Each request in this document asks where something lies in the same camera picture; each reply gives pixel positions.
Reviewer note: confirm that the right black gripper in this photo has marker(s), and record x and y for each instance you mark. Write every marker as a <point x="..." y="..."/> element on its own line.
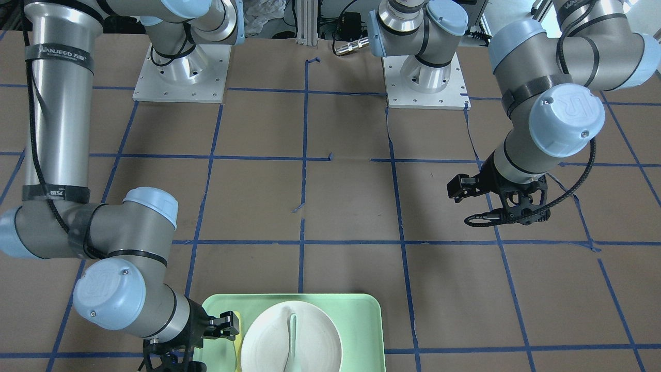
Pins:
<point x="197" y="321"/>

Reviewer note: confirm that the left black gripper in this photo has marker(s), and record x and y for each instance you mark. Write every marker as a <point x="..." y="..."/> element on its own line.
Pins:
<point x="491" y="181"/>

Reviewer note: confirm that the pale green plastic spoon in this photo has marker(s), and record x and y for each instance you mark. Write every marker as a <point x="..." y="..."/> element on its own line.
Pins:
<point x="292" y="362"/>

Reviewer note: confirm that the white round plate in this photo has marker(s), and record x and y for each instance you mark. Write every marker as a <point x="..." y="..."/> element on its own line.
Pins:
<point x="265" y="347"/>

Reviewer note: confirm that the yellow plastic fork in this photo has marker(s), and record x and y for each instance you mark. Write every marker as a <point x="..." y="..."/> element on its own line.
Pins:
<point x="238" y="340"/>

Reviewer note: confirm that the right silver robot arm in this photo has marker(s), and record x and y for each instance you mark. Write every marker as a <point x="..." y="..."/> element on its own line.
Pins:
<point x="124" y="289"/>

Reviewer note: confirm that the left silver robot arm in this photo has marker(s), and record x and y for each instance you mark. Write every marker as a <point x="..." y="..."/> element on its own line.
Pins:
<point x="547" y="84"/>

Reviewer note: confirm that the light green tray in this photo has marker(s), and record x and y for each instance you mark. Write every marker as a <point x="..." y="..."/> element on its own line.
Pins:
<point x="358" y="319"/>

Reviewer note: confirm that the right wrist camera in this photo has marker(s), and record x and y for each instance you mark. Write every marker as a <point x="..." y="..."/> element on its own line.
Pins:
<point x="169" y="360"/>

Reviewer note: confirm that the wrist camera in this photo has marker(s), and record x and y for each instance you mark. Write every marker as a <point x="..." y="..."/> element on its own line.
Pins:
<point x="519" y="201"/>
<point x="169" y="360"/>

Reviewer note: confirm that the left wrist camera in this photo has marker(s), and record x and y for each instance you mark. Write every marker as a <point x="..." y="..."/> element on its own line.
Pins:
<point x="519" y="201"/>

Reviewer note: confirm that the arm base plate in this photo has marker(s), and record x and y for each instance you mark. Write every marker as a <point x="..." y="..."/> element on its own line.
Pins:
<point x="423" y="77"/>
<point x="196" y="78"/>

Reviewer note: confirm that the aluminium frame post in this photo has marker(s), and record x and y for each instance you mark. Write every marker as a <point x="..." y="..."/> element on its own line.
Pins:
<point x="307" y="13"/>

